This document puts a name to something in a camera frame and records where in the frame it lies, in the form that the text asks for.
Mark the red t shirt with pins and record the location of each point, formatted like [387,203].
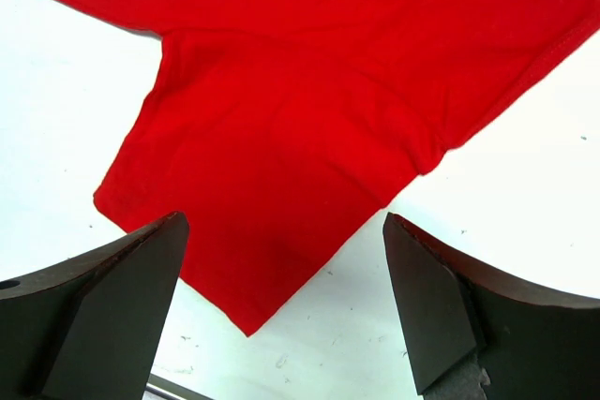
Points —
[280,127]

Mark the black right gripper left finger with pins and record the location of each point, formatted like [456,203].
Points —
[89,327]

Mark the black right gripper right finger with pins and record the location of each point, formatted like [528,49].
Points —
[473,331]

